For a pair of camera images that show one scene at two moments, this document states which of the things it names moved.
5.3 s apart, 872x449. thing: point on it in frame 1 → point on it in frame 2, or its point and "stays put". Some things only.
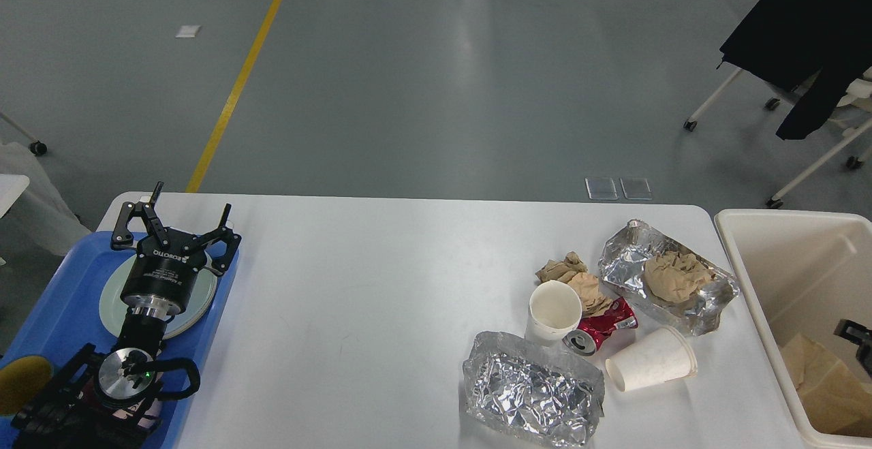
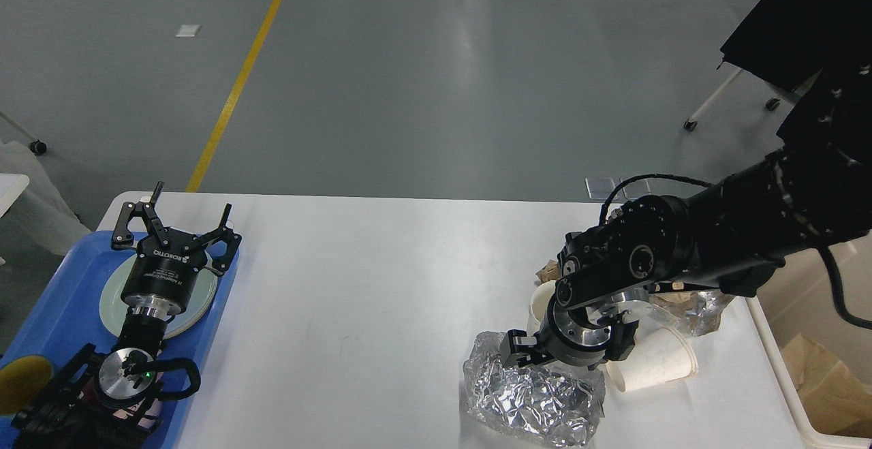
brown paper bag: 838,400 stays put
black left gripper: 161,277 stays put
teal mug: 21,380 stays put
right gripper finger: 860,334 → 517,349
